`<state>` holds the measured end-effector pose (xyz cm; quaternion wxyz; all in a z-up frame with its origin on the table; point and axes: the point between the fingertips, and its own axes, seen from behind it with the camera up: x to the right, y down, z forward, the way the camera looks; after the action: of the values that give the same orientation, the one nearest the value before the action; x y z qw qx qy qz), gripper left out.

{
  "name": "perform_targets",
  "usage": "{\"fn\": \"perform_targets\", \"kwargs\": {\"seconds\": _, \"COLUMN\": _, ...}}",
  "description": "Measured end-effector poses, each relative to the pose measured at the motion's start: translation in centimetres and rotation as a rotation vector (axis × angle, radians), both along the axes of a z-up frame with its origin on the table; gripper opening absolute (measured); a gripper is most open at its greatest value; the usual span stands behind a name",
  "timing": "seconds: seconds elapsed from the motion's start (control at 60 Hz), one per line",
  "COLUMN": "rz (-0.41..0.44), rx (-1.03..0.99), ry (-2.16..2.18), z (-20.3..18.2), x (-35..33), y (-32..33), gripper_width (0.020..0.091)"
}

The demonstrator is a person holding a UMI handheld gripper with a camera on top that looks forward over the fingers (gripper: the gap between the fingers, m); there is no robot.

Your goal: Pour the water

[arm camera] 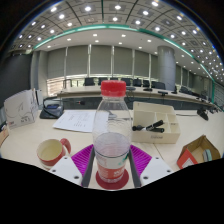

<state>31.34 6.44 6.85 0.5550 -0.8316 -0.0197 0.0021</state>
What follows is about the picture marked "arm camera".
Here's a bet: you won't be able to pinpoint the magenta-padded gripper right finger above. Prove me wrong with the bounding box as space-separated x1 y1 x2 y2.
128 143 174 188

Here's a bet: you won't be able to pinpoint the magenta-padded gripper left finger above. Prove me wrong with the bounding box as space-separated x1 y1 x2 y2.
49 143 98 188

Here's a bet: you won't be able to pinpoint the clear red-capped water bottle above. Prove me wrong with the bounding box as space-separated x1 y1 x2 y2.
91 79 133 184

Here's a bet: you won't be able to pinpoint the red and cream mug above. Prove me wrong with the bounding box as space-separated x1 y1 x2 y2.
35 137 72 171

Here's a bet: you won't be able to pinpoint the open brown cardboard box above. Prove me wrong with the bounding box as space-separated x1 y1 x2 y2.
176 134 222 170

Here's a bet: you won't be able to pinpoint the black marker pen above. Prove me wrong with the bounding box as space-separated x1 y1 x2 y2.
131 119 166 132
146 127 166 134

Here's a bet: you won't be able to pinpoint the white printed paper sheet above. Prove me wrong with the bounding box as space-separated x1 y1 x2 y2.
52 109 109 134

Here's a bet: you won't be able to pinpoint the teal tape roll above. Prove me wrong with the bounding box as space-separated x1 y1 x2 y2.
202 148 213 163

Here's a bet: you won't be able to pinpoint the beige compartment organizer tray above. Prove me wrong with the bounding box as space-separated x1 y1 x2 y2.
130 101 182 145

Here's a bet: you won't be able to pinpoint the black desk phone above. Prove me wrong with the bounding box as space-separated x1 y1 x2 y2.
39 96 65 120

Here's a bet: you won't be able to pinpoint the flat brown cardboard piece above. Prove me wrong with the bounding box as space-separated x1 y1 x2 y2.
0 124 10 148

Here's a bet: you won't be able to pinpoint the black desk microphone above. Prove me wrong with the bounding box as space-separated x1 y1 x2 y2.
196 108 210 122

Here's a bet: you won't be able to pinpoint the long curved conference desk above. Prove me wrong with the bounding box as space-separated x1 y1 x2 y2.
54 84 214 111

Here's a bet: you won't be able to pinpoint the white printed cardboard box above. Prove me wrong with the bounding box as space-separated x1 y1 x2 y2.
3 88 40 130

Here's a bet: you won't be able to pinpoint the row of black office chairs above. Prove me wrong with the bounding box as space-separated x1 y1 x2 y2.
83 76 201 96

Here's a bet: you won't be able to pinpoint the round ceiling lights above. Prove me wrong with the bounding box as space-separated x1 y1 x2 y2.
13 0 224 81

